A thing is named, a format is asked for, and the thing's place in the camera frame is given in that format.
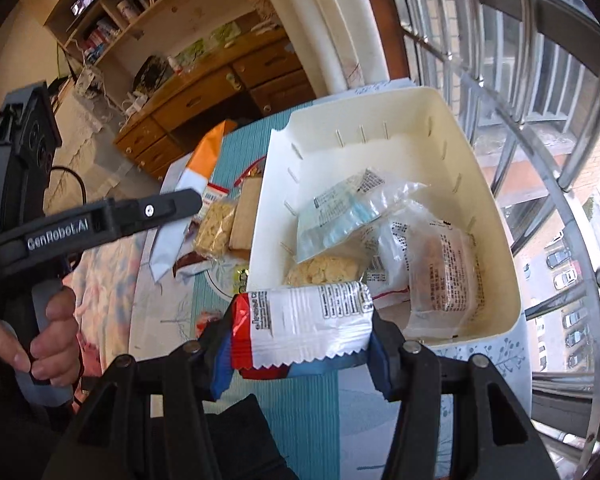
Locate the white snack packet dark label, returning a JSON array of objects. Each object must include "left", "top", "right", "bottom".
[{"left": 230, "top": 280, "right": 376, "bottom": 378}]

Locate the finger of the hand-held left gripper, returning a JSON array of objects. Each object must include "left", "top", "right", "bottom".
[{"left": 106, "top": 188, "right": 204, "bottom": 242}]

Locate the yellow puffed rice cake packet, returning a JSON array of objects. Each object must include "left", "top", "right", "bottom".
[
  {"left": 192, "top": 197, "right": 241, "bottom": 261},
  {"left": 284, "top": 252, "right": 368, "bottom": 288}
]

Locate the small cream red-edged packet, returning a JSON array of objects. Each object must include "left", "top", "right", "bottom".
[{"left": 192, "top": 185, "right": 229, "bottom": 221}]

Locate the large clear cracker packet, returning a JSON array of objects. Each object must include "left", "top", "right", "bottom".
[{"left": 296, "top": 167, "right": 428, "bottom": 265}]

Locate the metal window grille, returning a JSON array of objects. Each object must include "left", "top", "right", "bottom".
[{"left": 380, "top": 0, "right": 600, "bottom": 471}]

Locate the red-top clear dark snack packet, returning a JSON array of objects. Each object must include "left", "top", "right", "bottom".
[{"left": 232, "top": 157, "right": 266, "bottom": 186}]

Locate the white red-edged snack packet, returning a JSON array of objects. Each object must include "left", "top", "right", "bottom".
[{"left": 362, "top": 212, "right": 416, "bottom": 298}]

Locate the pastel fleece blanket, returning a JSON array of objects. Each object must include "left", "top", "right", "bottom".
[{"left": 72, "top": 235, "right": 153, "bottom": 391}]

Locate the black cable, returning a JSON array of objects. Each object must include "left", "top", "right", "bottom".
[{"left": 44, "top": 165, "right": 88, "bottom": 207}]

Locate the green printed sheet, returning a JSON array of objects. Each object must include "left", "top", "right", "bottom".
[
  {"left": 207, "top": 21, "right": 243, "bottom": 48},
  {"left": 174, "top": 37, "right": 211, "bottom": 63}
]

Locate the cream curtain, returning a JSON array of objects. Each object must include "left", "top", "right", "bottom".
[{"left": 247, "top": 0, "right": 411, "bottom": 98}]

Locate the white plastic storage bin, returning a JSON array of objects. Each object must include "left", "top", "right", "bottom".
[{"left": 249, "top": 85, "right": 526, "bottom": 356}]

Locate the clear orange biscuit packet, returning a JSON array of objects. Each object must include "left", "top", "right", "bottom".
[{"left": 405, "top": 220, "right": 483, "bottom": 333}]

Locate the orange white snack packet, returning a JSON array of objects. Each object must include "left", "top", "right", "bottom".
[{"left": 149, "top": 119, "right": 238, "bottom": 281}]

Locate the brown shiny candy packet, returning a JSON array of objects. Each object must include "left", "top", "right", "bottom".
[{"left": 175, "top": 252, "right": 216, "bottom": 276}]

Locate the person's left hand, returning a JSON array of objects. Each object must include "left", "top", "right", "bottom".
[{"left": 0, "top": 285, "right": 84, "bottom": 388}]

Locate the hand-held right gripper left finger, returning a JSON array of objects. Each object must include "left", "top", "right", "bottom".
[{"left": 42, "top": 310, "right": 242, "bottom": 480}]

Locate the wooden bookshelf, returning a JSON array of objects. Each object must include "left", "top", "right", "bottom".
[{"left": 42, "top": 0, "right": 291, "bottom": 91}]

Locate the wooden desk with drawers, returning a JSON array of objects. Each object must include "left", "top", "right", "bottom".
[{"left": 112, "top": 25, "right": 318, "bottom": 183}]

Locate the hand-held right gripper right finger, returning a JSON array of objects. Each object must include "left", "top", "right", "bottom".
[{"left": 369, "top": 310, "right": 561, "bottom": 480}]

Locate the green snack packet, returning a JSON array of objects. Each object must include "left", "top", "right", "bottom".
[{"left": 232, "top": 265, "right": 253, "bottom": 296}]

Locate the beige long snack packet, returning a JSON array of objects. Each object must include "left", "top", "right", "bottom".
[{"left": 228, "top": 177, "right": 263, "bottom": 253}]

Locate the dark patterned pouch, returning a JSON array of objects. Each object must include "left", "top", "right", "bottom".
[{"left": 132, "top": 55, "right": 173, "bottom": 92}]

